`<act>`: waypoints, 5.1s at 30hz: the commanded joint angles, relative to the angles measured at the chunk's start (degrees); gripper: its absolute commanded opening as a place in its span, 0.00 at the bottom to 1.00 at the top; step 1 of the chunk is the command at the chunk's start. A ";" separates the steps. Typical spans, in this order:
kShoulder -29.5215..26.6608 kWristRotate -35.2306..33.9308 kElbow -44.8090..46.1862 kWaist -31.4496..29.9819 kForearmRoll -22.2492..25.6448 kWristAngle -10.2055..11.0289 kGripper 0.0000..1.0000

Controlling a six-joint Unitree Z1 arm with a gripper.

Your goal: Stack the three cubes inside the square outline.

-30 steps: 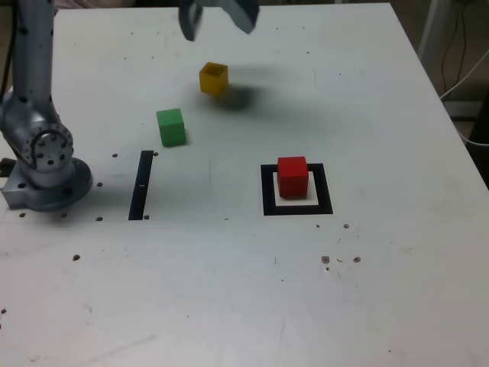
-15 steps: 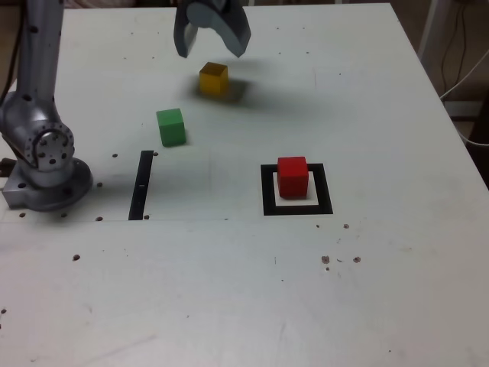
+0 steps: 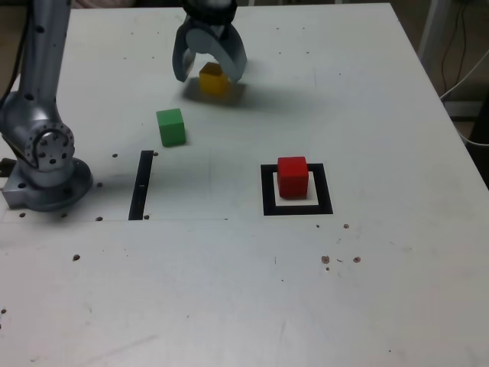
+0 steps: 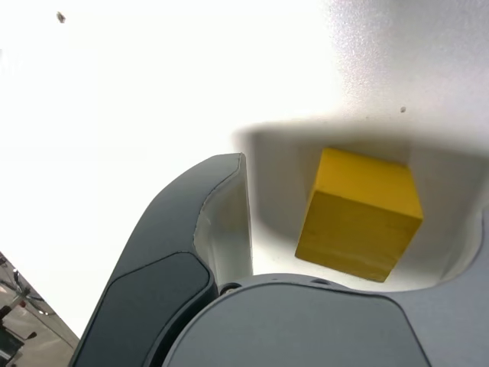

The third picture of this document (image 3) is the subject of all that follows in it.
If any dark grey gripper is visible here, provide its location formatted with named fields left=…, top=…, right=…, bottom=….
left=171, top=18, right=248, bottom=84

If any yellow cube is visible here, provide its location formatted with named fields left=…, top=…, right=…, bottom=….
left=198, top=62, right=232, bottom=96

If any green cube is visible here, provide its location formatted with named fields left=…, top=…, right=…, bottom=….
left=155, top=108, right=188, bottom=148

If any red cube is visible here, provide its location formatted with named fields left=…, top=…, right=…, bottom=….
left=277, top=155, right=309, bottom=200

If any black tape square outline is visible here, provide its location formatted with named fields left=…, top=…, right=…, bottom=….
left=260, top=163, right=334, bottom=217

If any black tape strip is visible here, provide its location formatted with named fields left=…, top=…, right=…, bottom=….
left=128, top=150, right=154, bottom=222

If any grey shelf bar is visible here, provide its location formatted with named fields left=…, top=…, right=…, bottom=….
left=445, top=99, right=489, bottom=122

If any white metal post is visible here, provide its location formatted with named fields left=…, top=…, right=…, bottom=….
left=418, top=0, right=452, bottom=66

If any thin black cable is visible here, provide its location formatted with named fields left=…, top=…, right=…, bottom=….
left=441, top=0, right=470, bottom=99

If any thin white cable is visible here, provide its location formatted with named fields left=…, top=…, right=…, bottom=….
left=439, top=49, right=489, bottom=147

